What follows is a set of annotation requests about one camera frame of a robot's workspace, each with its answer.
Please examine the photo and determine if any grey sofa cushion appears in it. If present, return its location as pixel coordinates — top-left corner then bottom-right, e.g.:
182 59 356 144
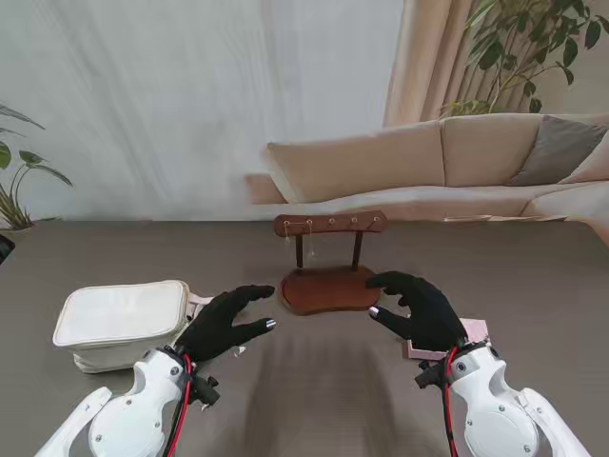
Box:
506 114 609 187

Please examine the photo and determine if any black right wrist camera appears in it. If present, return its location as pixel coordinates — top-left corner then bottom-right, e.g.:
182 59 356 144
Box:
414 359 448 389

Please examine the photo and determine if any dark wooden jewelry stand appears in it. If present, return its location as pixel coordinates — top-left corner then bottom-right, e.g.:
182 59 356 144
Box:
273 209 387 317

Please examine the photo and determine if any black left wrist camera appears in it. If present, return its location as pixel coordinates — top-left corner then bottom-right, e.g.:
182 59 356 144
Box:
189 373 221 410

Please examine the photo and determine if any beige sofa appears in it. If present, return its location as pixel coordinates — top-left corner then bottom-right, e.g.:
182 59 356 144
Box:
244 112 609 223

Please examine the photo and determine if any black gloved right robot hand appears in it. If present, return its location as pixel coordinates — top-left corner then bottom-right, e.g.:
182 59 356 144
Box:
364 270 470 351

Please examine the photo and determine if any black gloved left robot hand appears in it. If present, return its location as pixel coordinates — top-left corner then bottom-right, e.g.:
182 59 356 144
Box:
174 284 279 365

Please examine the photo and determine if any beige curtain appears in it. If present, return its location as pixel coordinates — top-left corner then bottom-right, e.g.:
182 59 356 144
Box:
383 0 548 129

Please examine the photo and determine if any red left arm cable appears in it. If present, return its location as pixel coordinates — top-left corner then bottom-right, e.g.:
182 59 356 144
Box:
164 354 196 457

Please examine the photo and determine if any thin gold chain necklace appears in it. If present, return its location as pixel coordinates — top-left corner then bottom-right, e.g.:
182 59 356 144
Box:
284 219 318 258

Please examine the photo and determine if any tall dark-leaved plant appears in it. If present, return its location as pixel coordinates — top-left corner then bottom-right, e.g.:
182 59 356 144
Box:
440 0 603 118

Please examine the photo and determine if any white zippered cosmetic bag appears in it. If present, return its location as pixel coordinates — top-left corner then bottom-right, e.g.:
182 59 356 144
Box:
51 279 213 375

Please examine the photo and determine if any broad-leaved green potted plant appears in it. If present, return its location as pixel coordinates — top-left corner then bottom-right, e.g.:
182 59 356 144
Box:
0 102 75 232

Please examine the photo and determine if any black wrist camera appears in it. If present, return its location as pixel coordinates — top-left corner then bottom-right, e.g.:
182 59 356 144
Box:
189 373 221 410
414 359 448 389

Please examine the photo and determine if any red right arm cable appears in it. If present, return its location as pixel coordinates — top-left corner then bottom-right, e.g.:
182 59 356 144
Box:
442 346 461 457

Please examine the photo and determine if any pink floral jewelry box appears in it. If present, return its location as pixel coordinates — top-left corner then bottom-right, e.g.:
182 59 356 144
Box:
402 318 491 362

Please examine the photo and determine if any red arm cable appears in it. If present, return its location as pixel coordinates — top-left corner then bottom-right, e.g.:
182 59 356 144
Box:
164 354 196 457
442 346 461 457

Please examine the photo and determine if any white sheer curtain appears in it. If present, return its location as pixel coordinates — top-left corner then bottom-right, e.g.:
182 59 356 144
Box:
0 0 405 223

